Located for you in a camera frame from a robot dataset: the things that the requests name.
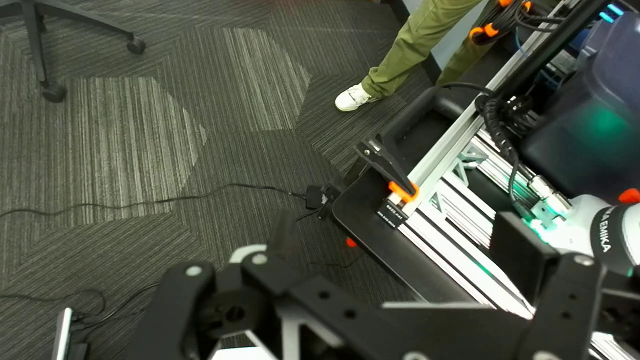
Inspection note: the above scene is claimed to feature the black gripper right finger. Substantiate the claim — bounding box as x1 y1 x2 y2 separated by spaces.
530 250 610 360

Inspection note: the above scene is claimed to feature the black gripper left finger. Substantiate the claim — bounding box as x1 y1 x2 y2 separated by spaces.
124 250 286 360

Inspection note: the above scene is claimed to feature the grey power strip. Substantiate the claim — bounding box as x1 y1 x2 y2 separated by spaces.
48 305 92 360

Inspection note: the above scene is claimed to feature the white shoe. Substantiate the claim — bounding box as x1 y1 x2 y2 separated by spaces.
331 82 376 115

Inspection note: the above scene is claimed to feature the black office chair base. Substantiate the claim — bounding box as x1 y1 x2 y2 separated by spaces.
0 0 148 104

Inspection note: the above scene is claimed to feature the green trouser leg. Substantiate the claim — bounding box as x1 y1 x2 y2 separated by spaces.
360 0 484 102

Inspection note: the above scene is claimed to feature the thin black floor cable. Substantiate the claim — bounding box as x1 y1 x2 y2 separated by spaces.
0 285 161 337

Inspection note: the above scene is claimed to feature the long black floor cable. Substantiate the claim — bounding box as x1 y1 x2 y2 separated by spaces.
0 183 329 223

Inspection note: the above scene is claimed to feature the aluminium robot stand frame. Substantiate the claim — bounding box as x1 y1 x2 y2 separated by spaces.
356 0 640 360

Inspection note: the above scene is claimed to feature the orange clamp on frame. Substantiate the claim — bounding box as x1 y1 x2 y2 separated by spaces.
386 178 421 206

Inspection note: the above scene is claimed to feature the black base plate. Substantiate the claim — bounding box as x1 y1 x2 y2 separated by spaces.
329 164 481 305

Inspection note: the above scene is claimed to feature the black orange cable bundle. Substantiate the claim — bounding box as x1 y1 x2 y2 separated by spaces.
467 0 536 44

